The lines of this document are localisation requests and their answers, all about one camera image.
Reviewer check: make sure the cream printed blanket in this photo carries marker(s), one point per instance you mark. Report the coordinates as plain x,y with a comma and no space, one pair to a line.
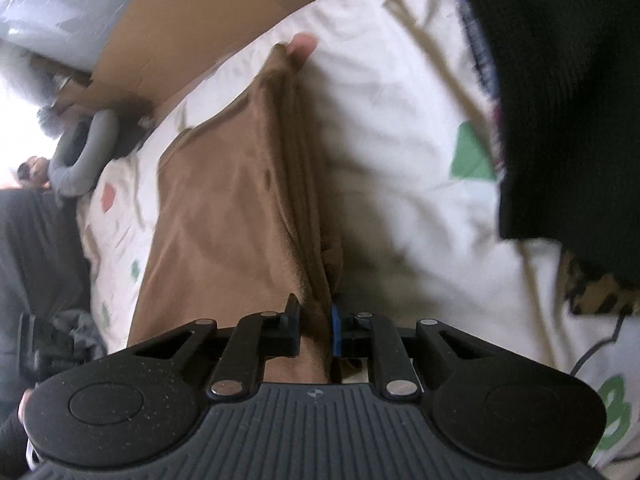
545,300

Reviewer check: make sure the white printed bedsheet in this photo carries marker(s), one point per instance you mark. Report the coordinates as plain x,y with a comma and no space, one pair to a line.
400,135

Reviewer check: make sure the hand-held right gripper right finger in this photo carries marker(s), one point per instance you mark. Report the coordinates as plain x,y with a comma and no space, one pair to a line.
336,332

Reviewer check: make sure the dark grey blanket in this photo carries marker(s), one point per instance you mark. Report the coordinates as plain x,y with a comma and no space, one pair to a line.
40,250

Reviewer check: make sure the grey crumpled garment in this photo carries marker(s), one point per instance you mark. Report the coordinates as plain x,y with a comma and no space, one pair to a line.
87,332

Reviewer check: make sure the grey neck pillow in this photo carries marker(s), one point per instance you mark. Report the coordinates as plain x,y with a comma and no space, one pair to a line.
95,150

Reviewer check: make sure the large cardboard sheet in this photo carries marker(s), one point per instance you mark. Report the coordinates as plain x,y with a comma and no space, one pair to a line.
200,20

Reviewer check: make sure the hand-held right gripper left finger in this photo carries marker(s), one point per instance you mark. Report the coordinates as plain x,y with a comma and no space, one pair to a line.
292,330

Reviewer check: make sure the grey fluffy plush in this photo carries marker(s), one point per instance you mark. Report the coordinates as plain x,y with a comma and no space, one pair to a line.
25,80

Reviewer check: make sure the black knitted garment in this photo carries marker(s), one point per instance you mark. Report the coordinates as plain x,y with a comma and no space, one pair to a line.
565,110

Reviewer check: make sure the brown t-shirt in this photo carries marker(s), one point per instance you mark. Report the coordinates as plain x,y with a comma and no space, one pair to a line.
220,210

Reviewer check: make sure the brown plush toy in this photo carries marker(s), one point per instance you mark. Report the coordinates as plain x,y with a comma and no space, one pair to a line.
32,172

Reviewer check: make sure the leopard print cloth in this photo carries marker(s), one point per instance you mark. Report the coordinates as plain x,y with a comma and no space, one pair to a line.
600,290

